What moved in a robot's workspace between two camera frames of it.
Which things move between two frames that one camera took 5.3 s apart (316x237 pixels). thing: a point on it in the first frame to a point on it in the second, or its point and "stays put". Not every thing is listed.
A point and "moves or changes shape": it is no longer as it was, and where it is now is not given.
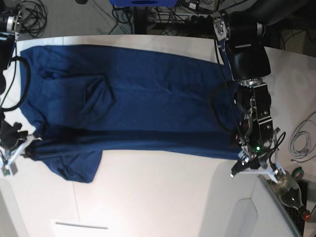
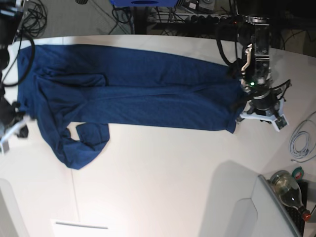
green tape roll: x=298 y=169 stays put
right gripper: x=258 y=141 to x=266 y=102
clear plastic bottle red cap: x=289 y=192 stays put
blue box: x=144 y=3 stays put
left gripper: x=10 y=137 to x=7 y=114
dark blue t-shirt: x=85 y=99 moves or changes shape
